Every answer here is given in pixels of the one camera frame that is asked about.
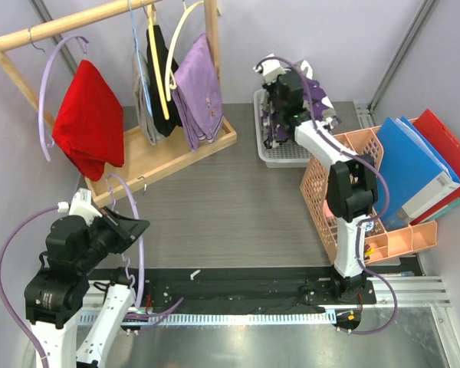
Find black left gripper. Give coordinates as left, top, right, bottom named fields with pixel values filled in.
left=77, top=205, right=150, bottom=271

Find purple camouflage trousers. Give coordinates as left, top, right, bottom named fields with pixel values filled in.
left=261, top=59, right=341, bottom=150

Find lilac plastic hanger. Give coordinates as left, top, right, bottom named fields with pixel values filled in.
left=105, top=173, right=150, bottom=308

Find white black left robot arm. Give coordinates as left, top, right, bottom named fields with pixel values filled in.
left=25, top=207, right=150, bottom=367

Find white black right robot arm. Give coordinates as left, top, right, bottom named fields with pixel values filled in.
left=264, top=69, right=378, bottom=304

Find red trousers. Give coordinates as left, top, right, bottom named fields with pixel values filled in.
left=52, top=60, right=124, bottom=182

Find cream white hanger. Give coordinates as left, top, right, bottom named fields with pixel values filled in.
left=164, top=1, right=204, bottom=102

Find black trousers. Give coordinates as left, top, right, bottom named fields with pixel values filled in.
left=145, top=25, right=185, bottom=137

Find grey trousers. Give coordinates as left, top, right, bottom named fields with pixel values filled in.
left=132, top=52, right=165, bottom=145

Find yellow hanger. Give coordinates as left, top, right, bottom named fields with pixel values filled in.
left=146, top=4, right=169, bottom=120

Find light blue hanger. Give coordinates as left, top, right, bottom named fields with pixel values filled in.
left=126, top=0, right=153, bottom=117

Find lilac hanger with red trousers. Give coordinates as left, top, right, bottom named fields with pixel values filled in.
left=27, top=26, right=90, bottom=162

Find white plastic basket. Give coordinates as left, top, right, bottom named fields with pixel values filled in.
left=253, top=89, right=311, bottom=169

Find wooden clothes rack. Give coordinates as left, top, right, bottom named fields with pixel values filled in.
left=0, top=1, right=237, bottom=205

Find pink power socket cube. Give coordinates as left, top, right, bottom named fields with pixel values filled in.
left=322, top=199, right=334, bottom=221

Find blue folder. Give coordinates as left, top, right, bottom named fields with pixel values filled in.
left=376, top=117, right=460, bottom=232

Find red folder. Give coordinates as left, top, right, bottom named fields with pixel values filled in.
left=411, top=109, right=460, bottom=225

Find teal folder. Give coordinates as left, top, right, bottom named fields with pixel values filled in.
left=428, top=198, right=460, bottom=221

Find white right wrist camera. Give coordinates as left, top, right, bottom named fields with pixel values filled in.
left=253, top=54, right=287, bottom=84

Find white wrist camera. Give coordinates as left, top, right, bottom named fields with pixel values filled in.
left=253, top=54, right=287, bottom=84
left=57, top=188, right=101, bottom=225

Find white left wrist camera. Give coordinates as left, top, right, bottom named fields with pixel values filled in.
left=57, top=188, right=101, bottom=225

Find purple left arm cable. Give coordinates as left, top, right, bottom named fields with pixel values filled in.
left=0, top=205, right=182, bottom=368

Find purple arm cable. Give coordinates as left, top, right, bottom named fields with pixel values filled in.
left=255, top=56, right=399, bottom=335
left=0, top=205, right=182, bottom=368

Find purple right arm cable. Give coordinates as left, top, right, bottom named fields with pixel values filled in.
left=255, top=56, right=399, bottom=335

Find white slotted cable duct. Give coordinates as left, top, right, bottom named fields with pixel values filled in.
left=78, top=312, right=337, bottom=326

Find aluminium rail frame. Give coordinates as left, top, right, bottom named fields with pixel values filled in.
left=77, top=274, right=460, bottom=367

